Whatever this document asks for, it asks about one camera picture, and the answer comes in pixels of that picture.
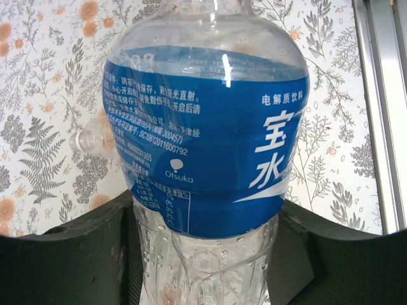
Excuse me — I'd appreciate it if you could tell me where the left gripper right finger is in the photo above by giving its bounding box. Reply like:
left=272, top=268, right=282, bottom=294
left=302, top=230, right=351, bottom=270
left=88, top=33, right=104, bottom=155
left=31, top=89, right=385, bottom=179
left=266, top=200, right=407, bottom=305

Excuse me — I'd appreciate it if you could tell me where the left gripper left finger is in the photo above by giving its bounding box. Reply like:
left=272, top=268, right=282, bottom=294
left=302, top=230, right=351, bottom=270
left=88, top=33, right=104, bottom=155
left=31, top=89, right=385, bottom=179
left=0, top=189, right=144, bottom=305

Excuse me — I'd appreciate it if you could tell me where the clear unlabelled plastic bottle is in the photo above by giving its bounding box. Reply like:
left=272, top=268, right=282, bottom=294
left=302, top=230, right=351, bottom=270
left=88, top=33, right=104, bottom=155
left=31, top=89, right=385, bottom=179
left=69, top=116, right=119, bottom=160

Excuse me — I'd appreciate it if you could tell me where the blue label plastic bottle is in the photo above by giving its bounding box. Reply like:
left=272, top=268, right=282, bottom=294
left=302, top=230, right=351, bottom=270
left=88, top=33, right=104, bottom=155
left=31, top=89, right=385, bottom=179
left=100, top=0, right=310, bottom=305

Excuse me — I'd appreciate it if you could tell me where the floral patterned table cover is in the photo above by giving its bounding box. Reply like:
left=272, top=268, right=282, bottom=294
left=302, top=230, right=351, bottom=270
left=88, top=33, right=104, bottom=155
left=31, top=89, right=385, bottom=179
left=0, top=0, right=384, bottom=238

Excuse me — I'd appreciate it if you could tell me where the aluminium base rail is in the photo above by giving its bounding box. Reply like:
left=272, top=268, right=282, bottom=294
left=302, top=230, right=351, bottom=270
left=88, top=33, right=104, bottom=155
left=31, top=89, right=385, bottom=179
left=351, top=0, right=407, bottom=236

